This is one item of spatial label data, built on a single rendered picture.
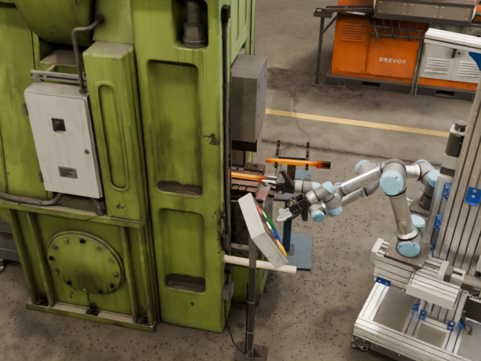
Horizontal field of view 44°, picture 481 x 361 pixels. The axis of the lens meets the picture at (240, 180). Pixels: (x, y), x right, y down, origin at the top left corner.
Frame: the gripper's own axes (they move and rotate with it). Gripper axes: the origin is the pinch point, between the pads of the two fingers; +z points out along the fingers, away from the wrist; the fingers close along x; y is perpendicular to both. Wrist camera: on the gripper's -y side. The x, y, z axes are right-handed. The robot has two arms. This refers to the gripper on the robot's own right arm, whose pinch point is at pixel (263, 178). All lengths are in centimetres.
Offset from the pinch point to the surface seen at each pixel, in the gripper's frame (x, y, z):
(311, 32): 510, 100, 26
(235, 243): -12.7, 45.8, 15.0
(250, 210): -56, -19, -3
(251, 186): -7.9, 1.5, 6.2
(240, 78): -17, -76, 12
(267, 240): -73, -14, -15
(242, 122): -17, -49, 10
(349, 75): 357, 89, -37
